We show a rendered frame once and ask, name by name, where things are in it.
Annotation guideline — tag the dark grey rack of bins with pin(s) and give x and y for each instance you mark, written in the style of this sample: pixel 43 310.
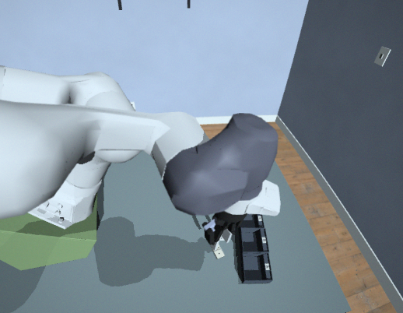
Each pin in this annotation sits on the dark grey rack of bins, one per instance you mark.
pixel 256 268

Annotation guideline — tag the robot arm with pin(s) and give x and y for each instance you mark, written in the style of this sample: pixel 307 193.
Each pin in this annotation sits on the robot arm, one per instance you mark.
pixel 40 144

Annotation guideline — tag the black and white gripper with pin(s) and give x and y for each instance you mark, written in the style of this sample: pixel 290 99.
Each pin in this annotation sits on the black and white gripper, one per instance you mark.
pixel 215 227

